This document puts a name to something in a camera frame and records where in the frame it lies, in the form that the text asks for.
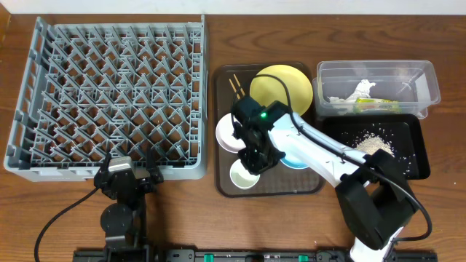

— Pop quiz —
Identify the small white cup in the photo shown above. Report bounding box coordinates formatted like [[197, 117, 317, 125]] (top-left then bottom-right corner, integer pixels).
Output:
[[229, 159, 260, 190]]

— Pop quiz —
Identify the light blue bowl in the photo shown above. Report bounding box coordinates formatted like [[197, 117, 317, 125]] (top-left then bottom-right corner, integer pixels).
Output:
[[280, 154, 309, 170]]

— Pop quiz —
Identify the yellow orange snack wrapper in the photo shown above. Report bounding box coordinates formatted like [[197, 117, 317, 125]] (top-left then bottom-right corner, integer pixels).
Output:
[[353, 98, 401, 114]]

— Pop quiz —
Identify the white paper napkin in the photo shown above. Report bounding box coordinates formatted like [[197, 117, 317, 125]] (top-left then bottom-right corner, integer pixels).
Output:
[[328, 79, 376, 103]]

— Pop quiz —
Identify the rice food scraps pile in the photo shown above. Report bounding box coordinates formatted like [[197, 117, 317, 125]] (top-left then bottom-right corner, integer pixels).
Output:
[[341, 123, 419, 174]]

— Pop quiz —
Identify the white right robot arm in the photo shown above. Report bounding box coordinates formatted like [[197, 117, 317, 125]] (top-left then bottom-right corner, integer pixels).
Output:
[[231, 98, 419, 261]]

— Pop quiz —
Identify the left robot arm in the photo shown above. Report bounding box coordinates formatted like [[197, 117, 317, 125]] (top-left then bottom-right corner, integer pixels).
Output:
[[94, 149, 164, 262]]

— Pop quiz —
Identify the grey dishwasher rack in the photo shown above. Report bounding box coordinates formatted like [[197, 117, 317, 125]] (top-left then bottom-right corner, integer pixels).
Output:
[[4, 18, 208, 182]]

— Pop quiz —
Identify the clear plastic waste bin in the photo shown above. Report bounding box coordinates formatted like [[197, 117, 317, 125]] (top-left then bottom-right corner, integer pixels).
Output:
[[312, 60, 441, 119]]

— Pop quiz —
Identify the black waste tray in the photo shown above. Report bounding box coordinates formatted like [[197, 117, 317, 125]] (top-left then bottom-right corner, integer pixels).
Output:
[[322, 114, 430, 180]]

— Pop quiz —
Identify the pink white bowl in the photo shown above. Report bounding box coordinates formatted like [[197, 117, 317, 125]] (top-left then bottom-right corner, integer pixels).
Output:
[[216, 113, 245, 154]]

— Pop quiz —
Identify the yellow round plate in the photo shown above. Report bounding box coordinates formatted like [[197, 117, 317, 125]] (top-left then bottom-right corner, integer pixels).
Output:
[[250, 65, 313, 116]]

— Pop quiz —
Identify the brown serving tray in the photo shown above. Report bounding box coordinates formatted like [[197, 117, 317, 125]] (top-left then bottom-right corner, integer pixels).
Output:
[[213, 63, 325, 198]]

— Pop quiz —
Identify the wooden chopstick left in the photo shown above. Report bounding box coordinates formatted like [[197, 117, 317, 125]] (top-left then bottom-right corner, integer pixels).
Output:
[[229, 79, 241, 100]]

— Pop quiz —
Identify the wooden chopstick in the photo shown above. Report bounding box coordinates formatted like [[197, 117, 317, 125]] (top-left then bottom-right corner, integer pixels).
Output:
[[229, 79, 241, 100], [233, 74, 245, 96]]

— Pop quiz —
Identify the wooden chopstick right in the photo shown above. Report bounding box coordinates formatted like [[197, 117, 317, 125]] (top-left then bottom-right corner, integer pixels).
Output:
[[233, 74, 245, 96]]

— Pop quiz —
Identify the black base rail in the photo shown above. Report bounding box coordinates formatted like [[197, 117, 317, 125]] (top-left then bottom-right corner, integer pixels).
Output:
[[72, 247, 438, 262]]

